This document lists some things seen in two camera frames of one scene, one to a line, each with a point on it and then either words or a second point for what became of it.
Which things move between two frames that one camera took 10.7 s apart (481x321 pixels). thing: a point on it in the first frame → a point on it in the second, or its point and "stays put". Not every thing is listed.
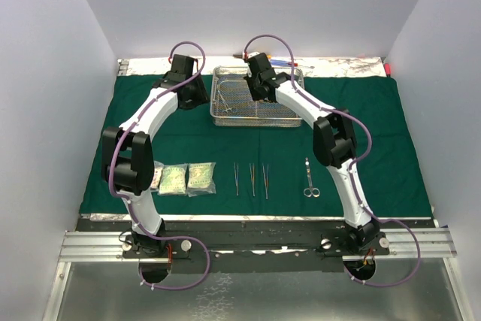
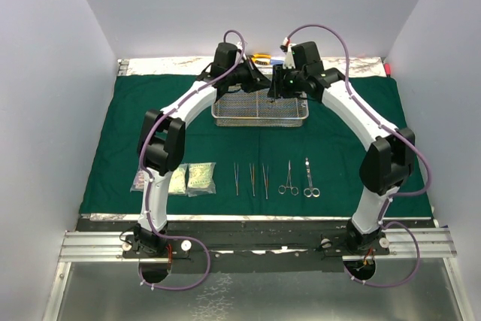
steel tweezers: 237,174 stays put
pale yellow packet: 200,180 stays put
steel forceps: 231,109 → 282,189
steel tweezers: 266,181 stays put
